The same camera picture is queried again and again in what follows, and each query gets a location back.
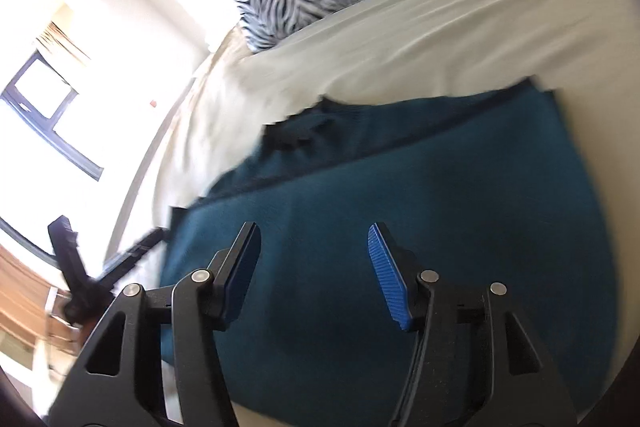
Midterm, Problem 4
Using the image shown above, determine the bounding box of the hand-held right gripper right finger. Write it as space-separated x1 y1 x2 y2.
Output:
367 222 567 427

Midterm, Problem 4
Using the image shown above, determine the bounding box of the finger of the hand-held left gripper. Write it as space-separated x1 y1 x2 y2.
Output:
47 216 98 294
97 227 172 284

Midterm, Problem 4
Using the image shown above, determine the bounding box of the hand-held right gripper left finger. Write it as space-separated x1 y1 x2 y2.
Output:
47 222 263 427

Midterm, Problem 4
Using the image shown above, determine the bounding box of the dark teal knit sweater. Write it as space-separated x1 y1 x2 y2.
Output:
159 77 621 427

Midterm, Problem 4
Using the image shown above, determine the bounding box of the wooden furniture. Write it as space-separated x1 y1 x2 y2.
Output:
0 247 83 354

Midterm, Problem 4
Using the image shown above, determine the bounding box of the dark framed window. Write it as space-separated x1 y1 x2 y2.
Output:
0 49 104 182

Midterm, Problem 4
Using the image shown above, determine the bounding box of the beige curtain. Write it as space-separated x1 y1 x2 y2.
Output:
35 4 95 64

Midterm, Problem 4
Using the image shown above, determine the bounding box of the bed with beige bedspread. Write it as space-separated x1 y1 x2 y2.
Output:
107 0 640 427

